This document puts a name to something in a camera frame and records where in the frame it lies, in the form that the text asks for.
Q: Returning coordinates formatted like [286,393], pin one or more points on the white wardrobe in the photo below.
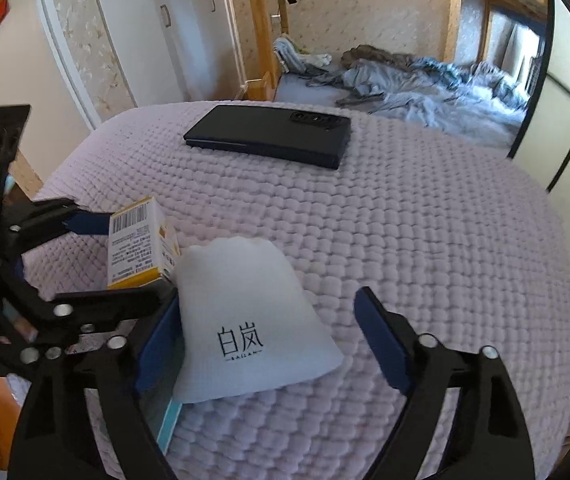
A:
[180,50]

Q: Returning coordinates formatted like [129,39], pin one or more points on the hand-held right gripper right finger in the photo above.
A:
[384,345]

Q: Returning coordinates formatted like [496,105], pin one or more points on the small white cloth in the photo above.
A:
[320,59]

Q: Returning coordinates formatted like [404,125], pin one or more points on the grey bed sheet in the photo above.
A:
[295,87]

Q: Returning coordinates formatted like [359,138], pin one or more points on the grey blue duvet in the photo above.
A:
[415,100]

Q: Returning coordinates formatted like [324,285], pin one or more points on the brown garment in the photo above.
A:
[370,54]

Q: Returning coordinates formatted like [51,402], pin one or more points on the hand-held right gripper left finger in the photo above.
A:
[160,347]

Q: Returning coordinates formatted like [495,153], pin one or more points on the wooden bunk bed frame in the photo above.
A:
[260,35]

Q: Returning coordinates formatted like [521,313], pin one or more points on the teal white box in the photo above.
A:
[162,420]

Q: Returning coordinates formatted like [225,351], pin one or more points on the lilac quilted blanket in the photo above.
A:
[415,235]

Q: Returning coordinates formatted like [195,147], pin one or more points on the black folding phone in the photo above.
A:
[265,135]

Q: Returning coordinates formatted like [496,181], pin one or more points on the grey hanging towel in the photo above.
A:
[287,55]

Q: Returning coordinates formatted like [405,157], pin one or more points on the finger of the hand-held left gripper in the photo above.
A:
[90,222]
[115,302]

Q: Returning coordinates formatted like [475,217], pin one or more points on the small yellow white box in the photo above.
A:
[135,250]

